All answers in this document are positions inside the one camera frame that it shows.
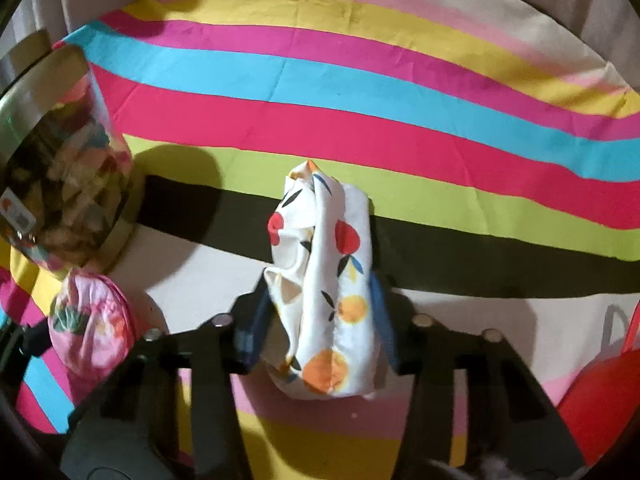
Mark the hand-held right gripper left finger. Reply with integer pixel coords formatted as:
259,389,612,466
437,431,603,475
100,277,273,480

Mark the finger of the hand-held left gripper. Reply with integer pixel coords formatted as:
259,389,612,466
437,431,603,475
20,321,56,360

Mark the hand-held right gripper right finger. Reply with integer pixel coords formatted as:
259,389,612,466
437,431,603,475
370,272,586,480

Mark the gold lid snack jar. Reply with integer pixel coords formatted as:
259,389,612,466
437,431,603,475
0,30,146,273

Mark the white fruit print cloth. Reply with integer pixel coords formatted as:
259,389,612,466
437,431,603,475
262,160,378,401

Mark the red thermos jug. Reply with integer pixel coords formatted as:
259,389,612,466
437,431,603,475
557,305,640,466

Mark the pink round printed pouch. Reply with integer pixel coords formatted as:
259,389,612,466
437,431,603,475
47,267,136,383

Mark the colourful striped tablecloth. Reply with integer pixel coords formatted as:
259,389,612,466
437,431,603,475
0,0,640,480

